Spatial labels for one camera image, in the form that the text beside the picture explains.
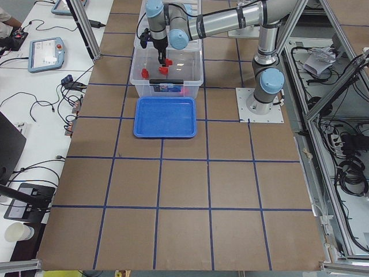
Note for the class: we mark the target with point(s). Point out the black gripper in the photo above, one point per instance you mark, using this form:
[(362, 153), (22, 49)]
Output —
[(159, 44)]

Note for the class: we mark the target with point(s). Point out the red block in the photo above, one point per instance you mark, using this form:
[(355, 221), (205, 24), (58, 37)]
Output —
[(145, 74), (168, 62), (185, 92), (163, 70)]

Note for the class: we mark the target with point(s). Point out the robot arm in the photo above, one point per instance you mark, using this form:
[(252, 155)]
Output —
[(170, 24)]

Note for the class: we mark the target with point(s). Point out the clear plastic storage box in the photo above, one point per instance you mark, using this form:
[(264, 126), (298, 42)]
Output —
[(182, 74)]

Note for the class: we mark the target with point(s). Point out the blue plastic tray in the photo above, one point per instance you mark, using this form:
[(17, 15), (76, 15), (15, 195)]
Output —
[(165, 117)]

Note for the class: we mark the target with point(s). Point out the black power adapter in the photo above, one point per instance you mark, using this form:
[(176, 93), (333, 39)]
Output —
[(96, 24)]

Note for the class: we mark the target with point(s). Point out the teach pendant tablet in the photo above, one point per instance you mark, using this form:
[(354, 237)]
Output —
[(46, 54), (61, 8)]

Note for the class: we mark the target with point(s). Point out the white paper cup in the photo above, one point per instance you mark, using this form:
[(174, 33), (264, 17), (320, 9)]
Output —
[(19, 232)]

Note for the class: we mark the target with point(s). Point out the black box latch handle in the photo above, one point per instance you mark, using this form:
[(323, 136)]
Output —
[(166, 81)]

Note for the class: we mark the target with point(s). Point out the aluminium frame post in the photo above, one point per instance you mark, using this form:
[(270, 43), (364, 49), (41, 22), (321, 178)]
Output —
[(82, 22)]

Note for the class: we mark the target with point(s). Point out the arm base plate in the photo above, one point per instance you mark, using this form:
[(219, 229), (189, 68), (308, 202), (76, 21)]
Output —
[(252, 111)]

